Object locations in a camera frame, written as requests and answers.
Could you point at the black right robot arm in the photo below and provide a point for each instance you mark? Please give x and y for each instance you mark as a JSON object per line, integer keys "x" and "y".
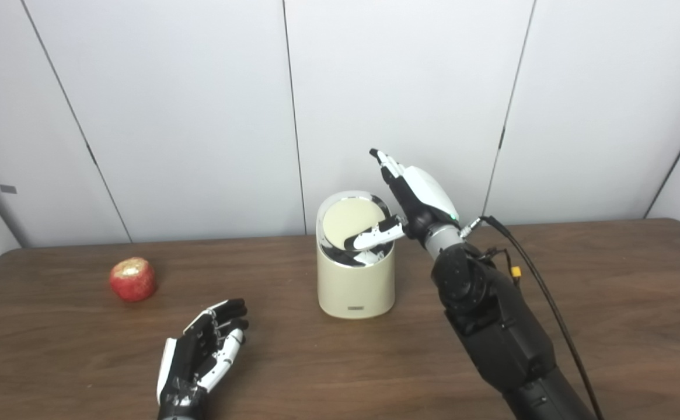
{"x": 491, "y": 321}

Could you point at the red apple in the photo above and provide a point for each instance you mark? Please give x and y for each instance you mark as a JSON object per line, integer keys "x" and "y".
{"x": 133, "y": 283}

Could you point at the small gray wall tag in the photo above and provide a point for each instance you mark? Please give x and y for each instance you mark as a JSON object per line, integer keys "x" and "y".
{"x": 7, "y": 189}

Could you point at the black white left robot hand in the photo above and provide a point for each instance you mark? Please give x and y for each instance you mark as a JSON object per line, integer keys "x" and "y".
{"x": 191, "y": 361}

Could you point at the cream-colored bin body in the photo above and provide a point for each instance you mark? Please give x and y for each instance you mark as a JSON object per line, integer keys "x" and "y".
{"x": 354, "y": 289}

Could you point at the cream round bin lid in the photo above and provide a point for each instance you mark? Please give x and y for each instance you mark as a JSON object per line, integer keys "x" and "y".
{"x": 345, "y": 221}

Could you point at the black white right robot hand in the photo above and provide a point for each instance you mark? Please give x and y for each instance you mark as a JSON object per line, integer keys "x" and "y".
{"x": 427, "y": 192}

